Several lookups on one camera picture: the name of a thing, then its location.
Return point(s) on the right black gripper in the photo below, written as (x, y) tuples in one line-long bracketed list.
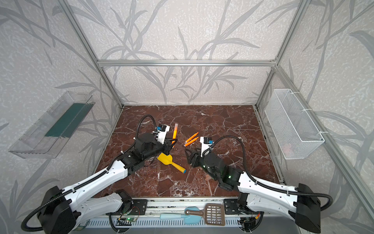
[(195, 158)]

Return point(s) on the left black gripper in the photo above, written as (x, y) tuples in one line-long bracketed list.
[(168, 145)]

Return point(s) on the orange marker pen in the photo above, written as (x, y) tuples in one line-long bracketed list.
[(175, 130), (191, 142), (192, 137)]

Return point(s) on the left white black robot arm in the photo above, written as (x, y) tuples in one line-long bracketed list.
[(62, 210)]

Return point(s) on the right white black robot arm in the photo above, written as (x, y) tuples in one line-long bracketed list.
[(258, 195)]

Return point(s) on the yellow toy shovel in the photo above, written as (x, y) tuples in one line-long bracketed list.
[(168, 160)]

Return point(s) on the brown slotted spatula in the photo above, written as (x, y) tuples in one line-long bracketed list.
[(213, 214)]

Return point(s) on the light blue silicone spatula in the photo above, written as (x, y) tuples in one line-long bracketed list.
[(188, 219)]

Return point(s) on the small circuit board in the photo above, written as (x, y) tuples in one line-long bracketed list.
[(126, 221)]

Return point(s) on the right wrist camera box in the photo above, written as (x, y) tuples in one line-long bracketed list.
[(206, 145)]

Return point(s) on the aluminium front rail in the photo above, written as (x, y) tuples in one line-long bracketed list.
[(181, 203)]

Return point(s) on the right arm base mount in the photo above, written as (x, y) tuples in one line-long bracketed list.
[(238, 206)]

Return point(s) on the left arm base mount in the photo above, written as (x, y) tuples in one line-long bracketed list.
[(132, 206)]

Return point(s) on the white wire mesh basket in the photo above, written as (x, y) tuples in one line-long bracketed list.
[(297, 135)]

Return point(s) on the clear plastic wall tray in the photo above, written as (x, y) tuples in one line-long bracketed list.
[(46, 138)]

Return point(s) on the aluminium cage frame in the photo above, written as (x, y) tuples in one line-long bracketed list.
[(359, 188)]

